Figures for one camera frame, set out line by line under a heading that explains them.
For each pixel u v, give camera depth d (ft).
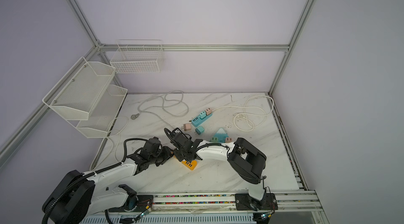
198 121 3.31
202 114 3.31
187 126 3.30
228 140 2.89
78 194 1.37
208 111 3.33
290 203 2.44
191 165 2.73
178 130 3.15
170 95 3.94
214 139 2.89
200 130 3.23
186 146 2.17
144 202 2.40
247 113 3.55
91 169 2.83
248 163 1.53
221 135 3.08
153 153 2.28
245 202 2.41
